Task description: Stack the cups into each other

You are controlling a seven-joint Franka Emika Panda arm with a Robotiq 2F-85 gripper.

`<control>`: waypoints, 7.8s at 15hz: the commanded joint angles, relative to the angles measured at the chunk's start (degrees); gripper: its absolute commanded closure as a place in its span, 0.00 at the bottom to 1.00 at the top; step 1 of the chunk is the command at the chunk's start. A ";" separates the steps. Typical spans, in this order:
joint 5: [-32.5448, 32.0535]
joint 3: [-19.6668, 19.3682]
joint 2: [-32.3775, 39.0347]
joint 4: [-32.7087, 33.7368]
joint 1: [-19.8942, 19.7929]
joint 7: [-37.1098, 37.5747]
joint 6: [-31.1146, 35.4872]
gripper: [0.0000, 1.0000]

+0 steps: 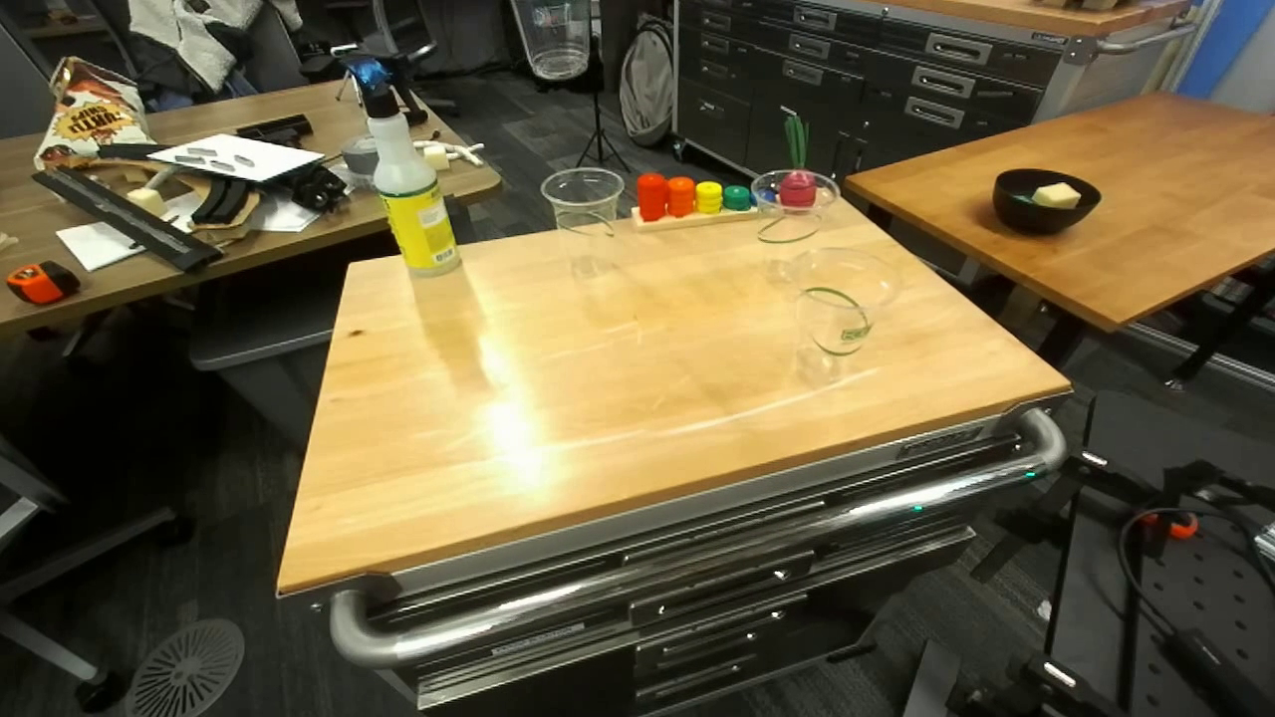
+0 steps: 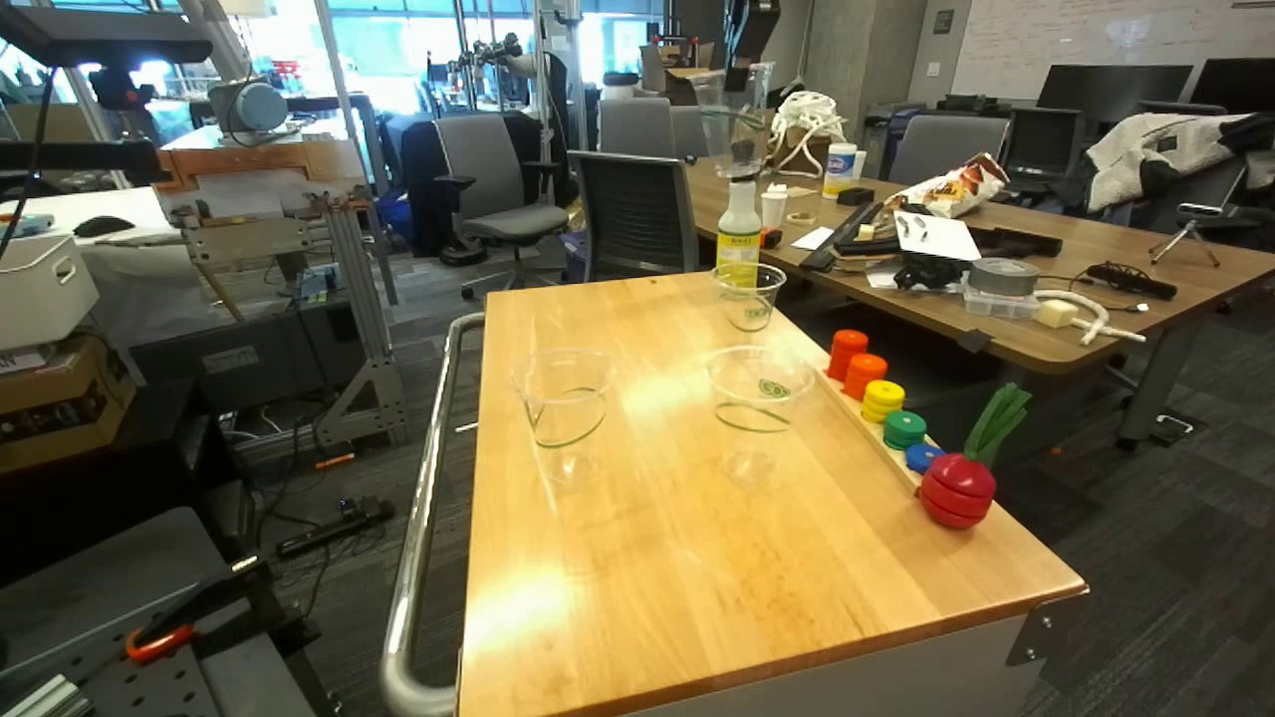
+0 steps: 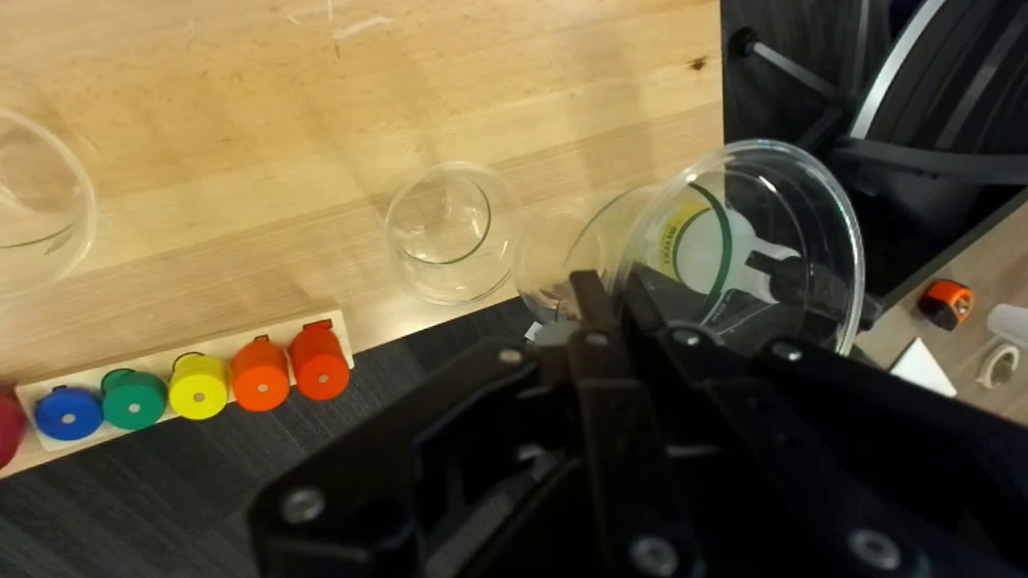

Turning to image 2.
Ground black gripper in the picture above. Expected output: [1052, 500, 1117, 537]
[725, 0, 785, 71]

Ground clear plastic cup green print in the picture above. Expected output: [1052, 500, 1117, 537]
[705, 341, 817, 487]

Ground brown cardboard box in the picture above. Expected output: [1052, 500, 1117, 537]
[662, 63, 725, 110]

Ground white wipes canister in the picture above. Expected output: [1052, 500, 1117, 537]
[822, 139, 870, 204]

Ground dark mesh office chair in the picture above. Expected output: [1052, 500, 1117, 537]
[565, 148, 705, 284]

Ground clear bottle yellow liquid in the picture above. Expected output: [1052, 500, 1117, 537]
[712, 154, 768, 296]

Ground chip bag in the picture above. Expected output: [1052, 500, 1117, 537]
[891, 151, 1011, 219]

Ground white paper sheet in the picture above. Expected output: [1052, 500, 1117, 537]
[890, 211, 986, 268]

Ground gray office chair with armrests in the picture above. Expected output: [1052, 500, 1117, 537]
[429, 110, 577, 301]

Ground gray round container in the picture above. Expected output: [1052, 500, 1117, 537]
[966, 256, 1047, 318]

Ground black computer monitor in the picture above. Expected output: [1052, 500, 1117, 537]
[1036, 59, 1194, 123]
[1187, 54, 1275, 116]

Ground orange toy cylinder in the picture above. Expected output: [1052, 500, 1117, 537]
[841, 349, 891, 404]

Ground yellow toy cylinder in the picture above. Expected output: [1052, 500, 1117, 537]
[855, 378, 911, 431]

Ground white jacket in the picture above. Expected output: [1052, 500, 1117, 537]
[1085, 108, 1261, 213]

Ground clear wine glass left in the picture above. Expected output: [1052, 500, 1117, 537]
[515, 345, 616, 487]

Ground green toy cylinder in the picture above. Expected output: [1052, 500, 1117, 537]
[881, 410, 932, 455]

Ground black remote device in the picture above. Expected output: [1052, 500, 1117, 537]
[1085, 258, 1178, 301]

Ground orange wooden workbench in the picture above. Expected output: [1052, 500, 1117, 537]
[157, 123, 368, 189]

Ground brown wooden office desk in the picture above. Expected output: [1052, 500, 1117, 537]
[680, 151, 1275, 455]

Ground gray cylindrical device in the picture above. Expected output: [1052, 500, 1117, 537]
[207, 77, 291, 139]

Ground red toy radish green leaves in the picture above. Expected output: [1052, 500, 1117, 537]
[911, 378, 1036, 537]

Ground black overhead shelf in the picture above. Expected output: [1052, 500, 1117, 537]
[0, 2, 217, 71]

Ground black power strip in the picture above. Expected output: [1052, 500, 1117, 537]
[272, 493, 400, 560]

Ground black computer mouse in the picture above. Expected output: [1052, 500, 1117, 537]
[72, 211, 141, 241]

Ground white side table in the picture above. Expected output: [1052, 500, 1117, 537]
[0, 183, 189, 256]

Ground white storage bin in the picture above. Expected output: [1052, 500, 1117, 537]
[0, 233, 105, 355]

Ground large cardboard box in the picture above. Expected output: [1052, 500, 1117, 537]
[0, 330, 142, 472]

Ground gray perforated platform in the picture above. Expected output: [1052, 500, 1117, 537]
[0, 500, 322, 717]

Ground white rope bundle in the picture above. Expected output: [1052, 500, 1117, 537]
[768, 88, 849, 173]

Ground white cable bundle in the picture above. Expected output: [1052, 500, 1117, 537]
[1031, 286, 1146, 349]

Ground aluminium frame stand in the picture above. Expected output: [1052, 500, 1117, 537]
[171, 183, 420, 455]

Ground small black tripod camera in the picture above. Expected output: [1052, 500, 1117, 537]
[1146, 196, 1249, 269]

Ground metal cart handle rail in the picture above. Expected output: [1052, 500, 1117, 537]
[379, 309, 490, 717]

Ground black clamp orange handle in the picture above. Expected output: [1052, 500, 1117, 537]
[120, 555, 291, 670]

